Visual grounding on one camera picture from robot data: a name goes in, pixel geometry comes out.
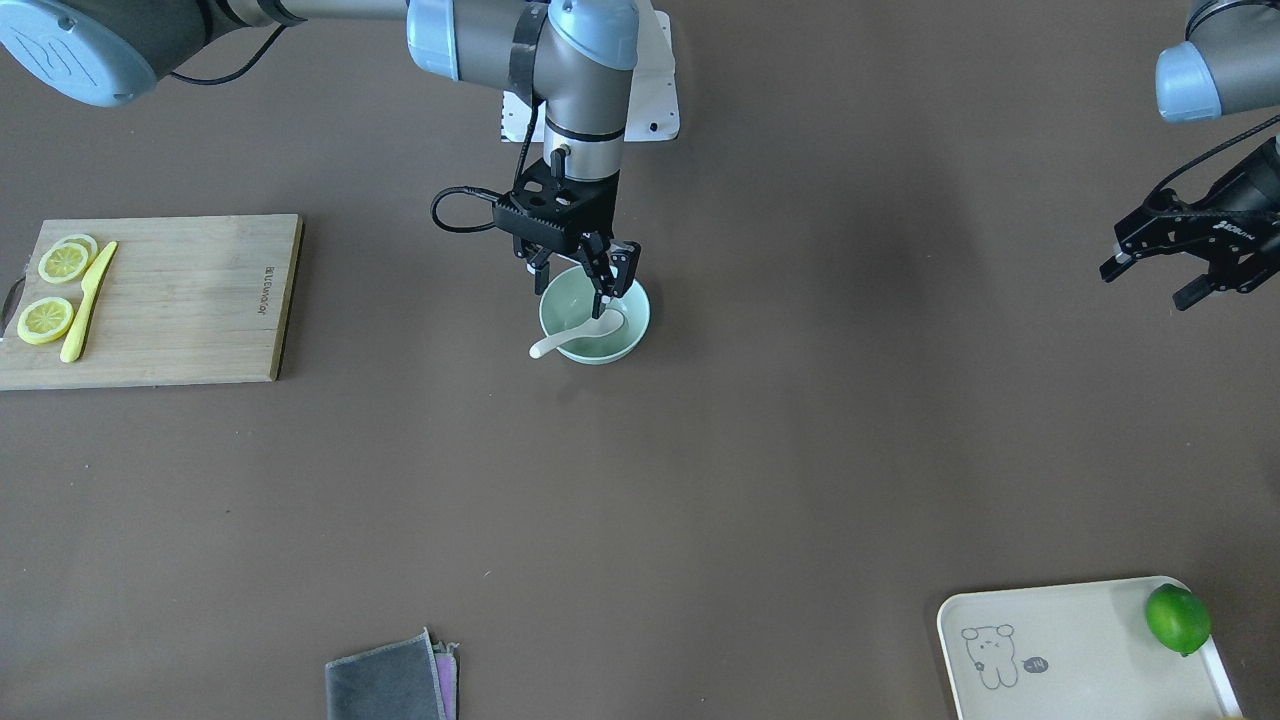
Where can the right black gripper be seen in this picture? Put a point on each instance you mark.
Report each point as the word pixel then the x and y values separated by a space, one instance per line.
pixel 600 213

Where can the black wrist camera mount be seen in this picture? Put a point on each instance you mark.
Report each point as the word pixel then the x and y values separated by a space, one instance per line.
pixel 1171 227
pixel 546 214

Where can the white ceramic spoon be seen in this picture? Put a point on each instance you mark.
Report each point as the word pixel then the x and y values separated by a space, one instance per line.
pixel 610 321

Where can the lemon slice near handle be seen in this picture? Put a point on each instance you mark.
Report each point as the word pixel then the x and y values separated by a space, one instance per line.
pixel 45 320

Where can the green lime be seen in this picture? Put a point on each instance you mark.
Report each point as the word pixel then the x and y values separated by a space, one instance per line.
pixel 1177 619

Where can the bamboo cutting board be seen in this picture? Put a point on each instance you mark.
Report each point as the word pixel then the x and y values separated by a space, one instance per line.
pixel 185 300

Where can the cream serving tray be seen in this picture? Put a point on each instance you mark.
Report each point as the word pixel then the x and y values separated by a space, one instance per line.
pixel 1075 651

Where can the yellow plastic knife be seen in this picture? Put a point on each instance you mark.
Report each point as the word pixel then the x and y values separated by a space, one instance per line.
pixel 76 337

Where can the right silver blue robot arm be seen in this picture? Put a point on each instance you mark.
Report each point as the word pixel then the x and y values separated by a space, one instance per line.
pixel 572 63

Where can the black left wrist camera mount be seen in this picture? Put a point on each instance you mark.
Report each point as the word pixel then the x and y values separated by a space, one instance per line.
pixel 1171 227

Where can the pale green ceramic bowl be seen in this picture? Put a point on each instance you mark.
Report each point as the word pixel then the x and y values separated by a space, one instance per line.
pixel 567 303

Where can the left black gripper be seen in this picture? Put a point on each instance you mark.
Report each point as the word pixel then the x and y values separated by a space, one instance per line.
pixel 1252 193

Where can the grey folded cloth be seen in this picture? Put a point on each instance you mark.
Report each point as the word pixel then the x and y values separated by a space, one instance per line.
pixel 413 679

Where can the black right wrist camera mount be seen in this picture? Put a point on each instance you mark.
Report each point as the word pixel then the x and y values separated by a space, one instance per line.
pixel 546 214

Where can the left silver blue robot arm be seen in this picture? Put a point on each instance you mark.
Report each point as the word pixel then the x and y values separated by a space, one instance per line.
pixel 1227 63

